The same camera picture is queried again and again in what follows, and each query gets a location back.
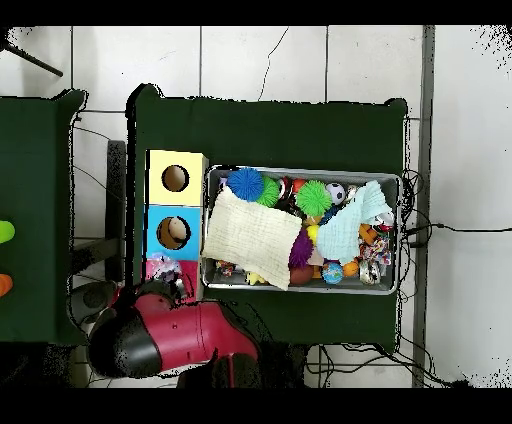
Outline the crushed clear plastic bottle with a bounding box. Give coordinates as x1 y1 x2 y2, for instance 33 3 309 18
147 252 185 286

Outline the wooden box with three holes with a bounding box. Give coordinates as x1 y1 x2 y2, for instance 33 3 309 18
139 149 210 305

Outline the clear mesh bin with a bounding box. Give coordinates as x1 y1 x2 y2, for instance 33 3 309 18
201 164 403 296

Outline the small green spiky ball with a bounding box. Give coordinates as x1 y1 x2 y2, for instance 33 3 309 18
255 175 281 208

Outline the cream waffle cloth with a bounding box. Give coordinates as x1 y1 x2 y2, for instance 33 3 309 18
201 185 304 291

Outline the blue spiky ball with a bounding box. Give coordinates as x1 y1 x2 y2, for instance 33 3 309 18
226 166 265 202

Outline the purple spiky ball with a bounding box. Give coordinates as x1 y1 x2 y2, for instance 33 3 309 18
287 228 315 270

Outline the large green spiky ball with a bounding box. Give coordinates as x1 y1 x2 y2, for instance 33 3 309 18
295 179 333 217

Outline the dark green table cloth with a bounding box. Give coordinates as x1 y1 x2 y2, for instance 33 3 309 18
124 83 409 348

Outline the soccer ball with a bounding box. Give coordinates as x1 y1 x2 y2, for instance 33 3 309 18
325 182 347 206

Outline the mint waffle cloth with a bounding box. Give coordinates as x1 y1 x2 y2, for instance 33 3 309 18
315 179 395 266

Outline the globe print ball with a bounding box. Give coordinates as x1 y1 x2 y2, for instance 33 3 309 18
321 260 345 286

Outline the green cloth side table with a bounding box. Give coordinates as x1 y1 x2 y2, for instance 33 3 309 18
0 89 91 347

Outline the black tripod leg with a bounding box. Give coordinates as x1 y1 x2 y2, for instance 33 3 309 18
0 27 64 78

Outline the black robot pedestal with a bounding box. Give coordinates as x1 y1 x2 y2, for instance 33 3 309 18
213 341 309 389

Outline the black power cable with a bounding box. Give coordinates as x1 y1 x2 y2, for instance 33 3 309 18
405 222 512 247

